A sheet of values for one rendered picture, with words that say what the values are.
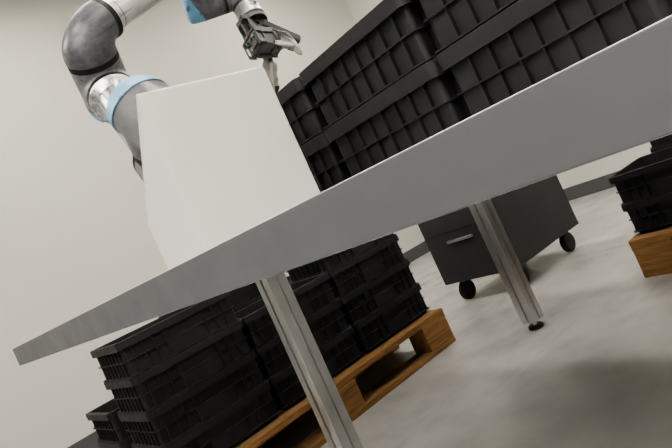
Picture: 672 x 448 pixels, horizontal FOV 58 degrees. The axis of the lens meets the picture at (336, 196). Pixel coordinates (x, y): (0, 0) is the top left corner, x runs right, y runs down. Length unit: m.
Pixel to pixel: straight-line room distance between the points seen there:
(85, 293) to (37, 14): 1.84
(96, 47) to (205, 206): 0.67
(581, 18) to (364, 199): 0.45
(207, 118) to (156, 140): 0.09
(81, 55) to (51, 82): 2.90
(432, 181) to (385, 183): 0.03
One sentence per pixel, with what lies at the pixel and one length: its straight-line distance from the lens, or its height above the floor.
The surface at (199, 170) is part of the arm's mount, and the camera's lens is 0.87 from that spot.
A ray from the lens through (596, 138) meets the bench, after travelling 0.27.
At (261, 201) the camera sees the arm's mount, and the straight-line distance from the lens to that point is 0.90.
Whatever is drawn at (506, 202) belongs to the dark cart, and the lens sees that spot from 2.90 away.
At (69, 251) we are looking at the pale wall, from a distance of 4.02.
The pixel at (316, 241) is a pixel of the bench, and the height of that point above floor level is 0.67.
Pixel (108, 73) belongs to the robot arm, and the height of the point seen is 1.17.
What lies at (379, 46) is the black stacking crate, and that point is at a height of 0.88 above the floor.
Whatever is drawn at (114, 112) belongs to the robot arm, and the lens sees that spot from 1.10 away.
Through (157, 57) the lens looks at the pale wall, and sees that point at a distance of 4.67.
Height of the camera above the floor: 0.69
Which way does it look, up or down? 1 degrees up
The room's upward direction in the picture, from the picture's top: 24 degrees counter-clockwise
